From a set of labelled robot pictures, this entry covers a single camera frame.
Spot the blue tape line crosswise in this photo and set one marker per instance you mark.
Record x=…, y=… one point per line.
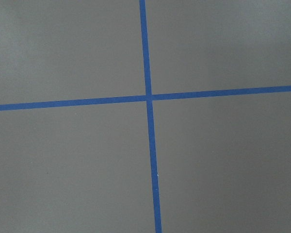
x=142, y=98

